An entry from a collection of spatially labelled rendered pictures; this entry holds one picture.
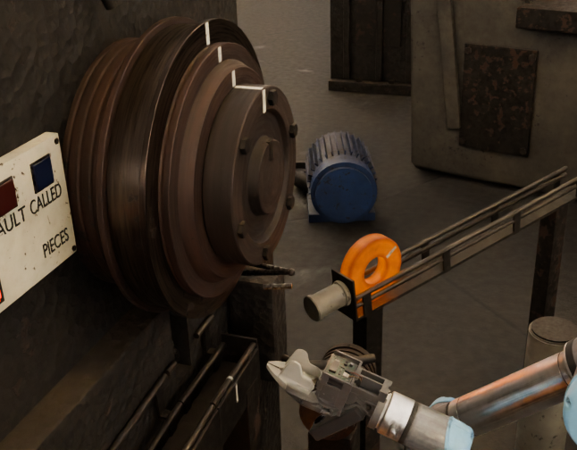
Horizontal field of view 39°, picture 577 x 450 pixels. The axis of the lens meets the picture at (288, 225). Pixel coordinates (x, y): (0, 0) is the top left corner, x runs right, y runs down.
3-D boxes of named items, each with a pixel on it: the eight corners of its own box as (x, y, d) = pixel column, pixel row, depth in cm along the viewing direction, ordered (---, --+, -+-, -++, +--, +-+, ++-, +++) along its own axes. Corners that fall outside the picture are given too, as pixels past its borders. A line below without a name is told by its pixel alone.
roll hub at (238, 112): (209, 294, 122) (194, 115, 110) (273, 217, 146) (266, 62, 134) (244, 299, 121) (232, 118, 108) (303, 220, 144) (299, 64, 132)
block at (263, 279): (229, 376, 173) (221, 277, 162) (243, 354, 180) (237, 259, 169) (277, 385, 170) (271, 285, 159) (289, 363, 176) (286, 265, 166)
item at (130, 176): (125, 370, 121) (79, 59, 101) (243, 235, 161) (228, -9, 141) (163, 379, 120) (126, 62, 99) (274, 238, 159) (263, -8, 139)
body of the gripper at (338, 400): (332, 346, 141) (397, 375, 139) (318, 382, 145) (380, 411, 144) (319, 371, 135) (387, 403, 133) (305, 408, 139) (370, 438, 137)
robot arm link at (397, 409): (403, 422, 143) (393, 453, 136) (379, 411, 144) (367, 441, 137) (418, 391, 139) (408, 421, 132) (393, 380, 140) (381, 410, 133)
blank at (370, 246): (360, 308, 188) (370, 314, 186) (328, 273, 178) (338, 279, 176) (401, 257, 191) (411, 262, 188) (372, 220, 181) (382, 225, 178)
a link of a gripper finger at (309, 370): (280, 334, 143) (328, 355, 141) (271, 359, 146) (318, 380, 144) (273, 344, 140) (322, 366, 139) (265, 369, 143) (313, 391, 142)
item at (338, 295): (304, 314, 180) (301, 292, 177) (336, 297, 184) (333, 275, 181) (321, 326, 175) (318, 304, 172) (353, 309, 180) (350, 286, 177)
